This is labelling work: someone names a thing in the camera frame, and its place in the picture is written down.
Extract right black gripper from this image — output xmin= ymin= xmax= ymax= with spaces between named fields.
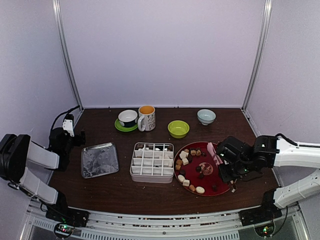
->
xmin=217 ymin=159 xmax=254 ymax=184

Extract pink metal tongs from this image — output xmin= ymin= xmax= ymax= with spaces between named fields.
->
xmin=207 ymin=142 xmax=237 ymax=193

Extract bunny tin lid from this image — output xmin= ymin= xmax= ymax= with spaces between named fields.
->
xmin=81 ymin=142 xmax=120 ymax=179

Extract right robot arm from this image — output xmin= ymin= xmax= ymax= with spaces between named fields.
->
xmin=215 ymin=133 xmax=320 ymax=225

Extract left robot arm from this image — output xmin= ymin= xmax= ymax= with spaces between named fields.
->
xmin=0 ymin=127 xmax=86 ymax=222

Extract white round swirl chocolate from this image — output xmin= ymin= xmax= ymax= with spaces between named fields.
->
xmin=196 ymin=186 xmax=205 ymax=194

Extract tan striped chocolate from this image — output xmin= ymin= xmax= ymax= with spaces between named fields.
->
xmin=188 ymin=185 xmax=196 ymax=192

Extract round red tray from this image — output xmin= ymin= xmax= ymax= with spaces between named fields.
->
xmin=173 ymin=141 xmax=230 ymax=197

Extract green saucer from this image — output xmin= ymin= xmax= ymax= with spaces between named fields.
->
xmin=114 ymin=118 xmax=138 ymax=132

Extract white and navy cup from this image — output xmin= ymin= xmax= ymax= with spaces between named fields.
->
xmin=118 ymin=109 xmax=138 ymax=124

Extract pale blue bowl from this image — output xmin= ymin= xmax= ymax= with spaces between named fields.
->
xmin=197 ymin=109 xmax=216 ymax=126

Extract lime green bowl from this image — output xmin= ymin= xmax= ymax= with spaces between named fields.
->
xmin=167 ymin=120 xmax=190 ymax=139

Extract patterned mug yellow inside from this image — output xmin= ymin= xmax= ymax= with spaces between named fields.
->
xmin=137 ymin=105 xmax=156 ymax=132

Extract silver divided tin box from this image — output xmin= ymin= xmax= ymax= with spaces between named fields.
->
xmin=129 ymin=142 xmax=174 ymax=184

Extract left black cable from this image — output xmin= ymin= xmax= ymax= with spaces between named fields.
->
xmin=48 ymin=105 xmax=81 ymax=148

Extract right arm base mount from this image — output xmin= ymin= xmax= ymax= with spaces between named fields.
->
xmin=239 ymin=207 xmax=282 ymax=239

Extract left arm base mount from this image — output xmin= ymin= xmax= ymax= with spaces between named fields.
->
xmin=45 ymin=208 xmax=90 ymax=239

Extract metal front rail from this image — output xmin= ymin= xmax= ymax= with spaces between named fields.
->
xmin=24 ymin=208 xmax=308 ymax=240

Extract right aluminium frame post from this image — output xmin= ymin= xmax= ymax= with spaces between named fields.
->
xmin=241 ymin=0 xmax=273 ymax=113

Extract aluminium frame post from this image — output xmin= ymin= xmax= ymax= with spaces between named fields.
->
xmin=52 ymin=0 xmax=84 ymax=111
xmin=241 ymin=0 xmax=273 ymax=113

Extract left aluminium frame post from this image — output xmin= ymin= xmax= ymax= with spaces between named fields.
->
xmin=52 ymin=0 xmax=84 ymax=111

